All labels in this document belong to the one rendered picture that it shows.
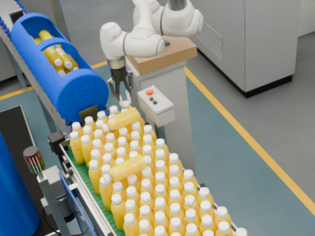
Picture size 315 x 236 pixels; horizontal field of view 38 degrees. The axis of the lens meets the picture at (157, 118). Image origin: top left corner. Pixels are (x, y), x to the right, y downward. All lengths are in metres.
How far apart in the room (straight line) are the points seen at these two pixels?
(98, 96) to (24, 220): 0.98
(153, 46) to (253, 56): 1.87
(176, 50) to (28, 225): 1.40
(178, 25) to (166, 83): 0.40
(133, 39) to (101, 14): 3.62
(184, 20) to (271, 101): 1.66
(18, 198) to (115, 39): 1.24
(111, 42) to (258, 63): 1.99
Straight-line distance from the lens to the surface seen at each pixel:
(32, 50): 2.68
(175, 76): 2.73
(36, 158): 1.88
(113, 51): 2.05
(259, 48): 3.74
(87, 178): 2.21
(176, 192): 1.82
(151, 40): 1.97
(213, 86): 4.12
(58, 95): 2.29
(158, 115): 2.18
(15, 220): 2.92
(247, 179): 3.29
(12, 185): 2.76
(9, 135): 3.87
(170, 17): 2.48
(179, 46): 2.67
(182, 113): 2.91
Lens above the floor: 2.46
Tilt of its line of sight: 40 degrees down
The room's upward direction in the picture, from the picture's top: 9 degrees counter-clockwise
